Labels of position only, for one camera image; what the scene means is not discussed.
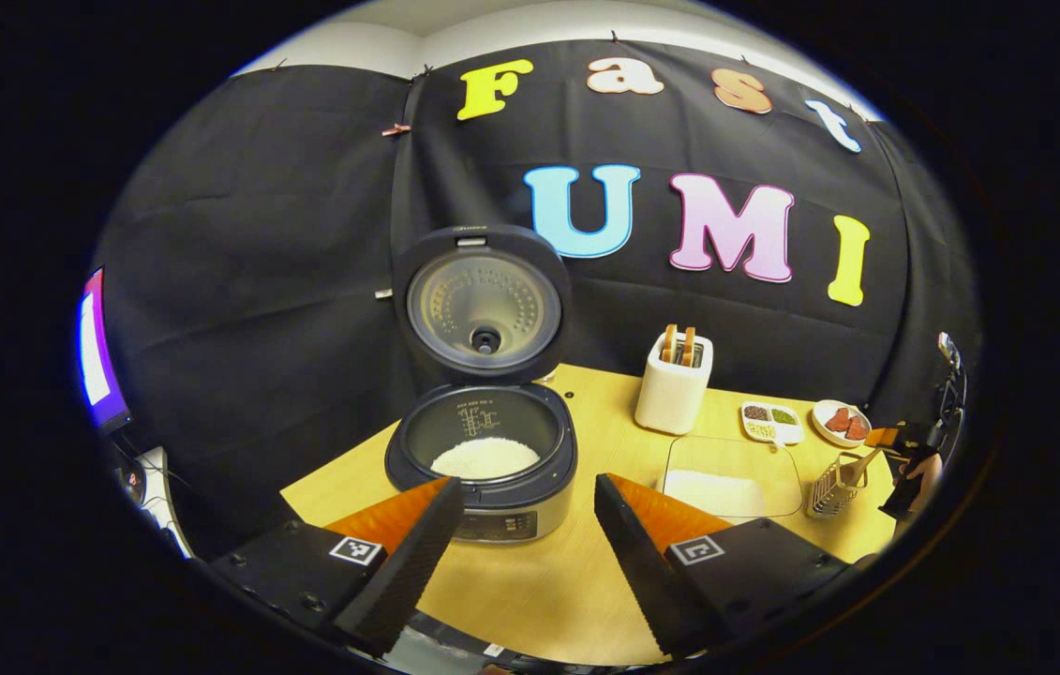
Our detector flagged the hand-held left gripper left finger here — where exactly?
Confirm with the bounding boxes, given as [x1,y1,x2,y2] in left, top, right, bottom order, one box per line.
[211,476,465,657]

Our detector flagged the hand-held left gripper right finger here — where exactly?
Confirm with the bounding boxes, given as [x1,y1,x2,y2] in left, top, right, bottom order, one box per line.
[593,473,854,662]

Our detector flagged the metal wire chopstick holder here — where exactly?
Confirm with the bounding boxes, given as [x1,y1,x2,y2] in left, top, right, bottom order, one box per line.
[807,452,868,519]

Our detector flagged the white rice heap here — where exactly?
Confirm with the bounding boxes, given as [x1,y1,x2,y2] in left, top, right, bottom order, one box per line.
[664,470,767,518]

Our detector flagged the dark grey rice cooker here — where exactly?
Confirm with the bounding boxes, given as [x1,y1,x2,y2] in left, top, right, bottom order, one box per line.
[384,223,579,545]

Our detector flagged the white round plate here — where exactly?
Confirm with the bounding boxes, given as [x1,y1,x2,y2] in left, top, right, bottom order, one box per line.
[812,399,873,448]

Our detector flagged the white divided dish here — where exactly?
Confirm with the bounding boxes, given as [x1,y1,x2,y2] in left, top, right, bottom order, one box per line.
[739,401,805,449]

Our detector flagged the clear plastic box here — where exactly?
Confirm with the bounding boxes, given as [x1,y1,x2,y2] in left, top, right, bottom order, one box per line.
[659,435,804,522]

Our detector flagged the white toaster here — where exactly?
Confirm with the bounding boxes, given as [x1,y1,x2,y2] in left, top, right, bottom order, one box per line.
[635,328,714,436]

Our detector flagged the white device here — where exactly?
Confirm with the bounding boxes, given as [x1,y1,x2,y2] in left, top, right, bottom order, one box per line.
[138,444,195,556]

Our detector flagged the computer monitor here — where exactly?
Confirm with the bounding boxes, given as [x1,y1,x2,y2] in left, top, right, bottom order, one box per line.
[78,267,133,434]

